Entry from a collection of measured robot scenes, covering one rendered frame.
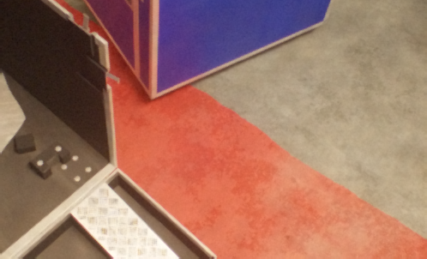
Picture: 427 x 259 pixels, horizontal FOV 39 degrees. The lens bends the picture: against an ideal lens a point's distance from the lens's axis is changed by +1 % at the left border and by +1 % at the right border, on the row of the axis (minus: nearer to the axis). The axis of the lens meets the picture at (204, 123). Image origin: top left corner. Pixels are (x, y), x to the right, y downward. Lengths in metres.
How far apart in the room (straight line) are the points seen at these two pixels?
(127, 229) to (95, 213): 0.14
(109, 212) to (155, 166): 0.38
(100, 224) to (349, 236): 1.08
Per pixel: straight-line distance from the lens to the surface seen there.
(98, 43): 1.92
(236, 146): 2.81
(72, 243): 2.55
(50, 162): 2.50
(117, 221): 2.45
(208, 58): 2.74
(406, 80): 3.30
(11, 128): 2.68
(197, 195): 2.67
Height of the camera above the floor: 2.37
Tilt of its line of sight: 56 degrees down
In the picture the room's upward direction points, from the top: 9 degrees clockwise
